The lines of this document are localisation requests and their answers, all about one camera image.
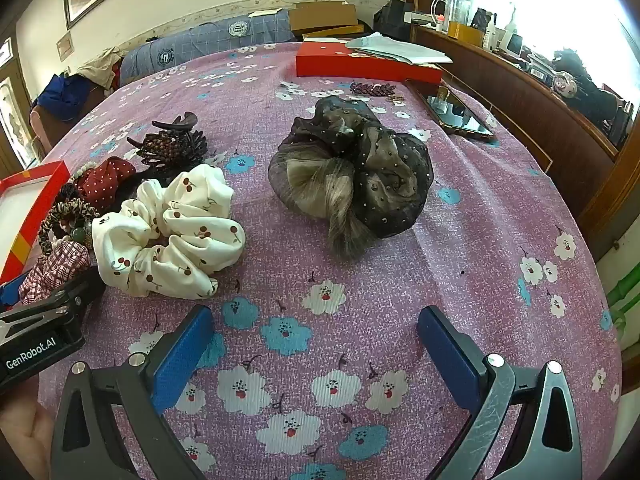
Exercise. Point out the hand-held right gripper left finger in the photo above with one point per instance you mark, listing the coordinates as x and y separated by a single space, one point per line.
182 355

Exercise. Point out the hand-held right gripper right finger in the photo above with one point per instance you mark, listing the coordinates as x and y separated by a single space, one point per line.
447 360

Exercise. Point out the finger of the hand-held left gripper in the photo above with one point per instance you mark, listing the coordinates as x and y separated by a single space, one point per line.
80 290
9 292

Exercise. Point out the pink plaid scrunchie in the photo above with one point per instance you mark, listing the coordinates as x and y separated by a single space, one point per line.
55 265

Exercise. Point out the red shallow box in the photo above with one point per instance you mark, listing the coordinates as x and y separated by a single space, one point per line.
25 210

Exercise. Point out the white cherry print scrunchie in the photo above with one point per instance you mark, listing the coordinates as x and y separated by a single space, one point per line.
200 240

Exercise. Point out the grey dotted organza scrunchie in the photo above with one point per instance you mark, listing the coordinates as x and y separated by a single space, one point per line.
380 170

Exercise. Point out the person's left hand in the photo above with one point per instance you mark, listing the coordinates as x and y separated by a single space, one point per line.
30 430

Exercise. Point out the purple floral bedspread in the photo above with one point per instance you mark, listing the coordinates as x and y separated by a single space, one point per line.
450 260

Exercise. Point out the dark red dotted scrunchie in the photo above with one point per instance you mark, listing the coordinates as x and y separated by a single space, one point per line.
102 182

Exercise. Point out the dark brown hair claw clip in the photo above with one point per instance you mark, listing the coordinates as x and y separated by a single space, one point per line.
170 150

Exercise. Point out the brown armchair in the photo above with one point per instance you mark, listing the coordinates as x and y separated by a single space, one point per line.
42 127

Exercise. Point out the wooden glass door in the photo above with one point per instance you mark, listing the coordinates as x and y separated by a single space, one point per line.
10 110

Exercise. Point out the green pipe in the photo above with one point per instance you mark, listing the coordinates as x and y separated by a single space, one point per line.
622 300

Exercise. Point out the blue clothing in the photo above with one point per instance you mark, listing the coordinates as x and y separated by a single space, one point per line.
65 97

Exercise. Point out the beige clothing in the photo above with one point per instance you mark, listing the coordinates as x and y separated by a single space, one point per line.
102 67

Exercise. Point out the black smartphone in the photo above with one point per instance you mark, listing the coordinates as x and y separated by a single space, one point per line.
457 112

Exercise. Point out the wooden cabinet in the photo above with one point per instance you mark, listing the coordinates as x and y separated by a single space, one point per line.
525 105

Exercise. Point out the blue plaid quilt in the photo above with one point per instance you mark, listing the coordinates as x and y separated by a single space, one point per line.
200 42

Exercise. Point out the brown leaf hair clip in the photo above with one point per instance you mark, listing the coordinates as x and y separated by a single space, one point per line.
372 89

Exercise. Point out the dark fluffy item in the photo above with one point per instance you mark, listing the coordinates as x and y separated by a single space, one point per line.
590 90

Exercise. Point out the red box lid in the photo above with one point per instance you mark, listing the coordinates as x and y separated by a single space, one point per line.
350 62

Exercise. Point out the white papers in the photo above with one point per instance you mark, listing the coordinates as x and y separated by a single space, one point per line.
395 50

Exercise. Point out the orange box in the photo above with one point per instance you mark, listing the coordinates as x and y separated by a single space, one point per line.
465 32

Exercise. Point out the black bag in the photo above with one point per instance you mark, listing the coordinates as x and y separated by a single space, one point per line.
392 17

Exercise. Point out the clear plastic pitcher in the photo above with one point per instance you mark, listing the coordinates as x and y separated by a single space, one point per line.
452 7

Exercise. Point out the brown cardboard box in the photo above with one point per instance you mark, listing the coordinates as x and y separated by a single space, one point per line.
320 17

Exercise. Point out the small wall sign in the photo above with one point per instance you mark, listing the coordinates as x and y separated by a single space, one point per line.
65 45

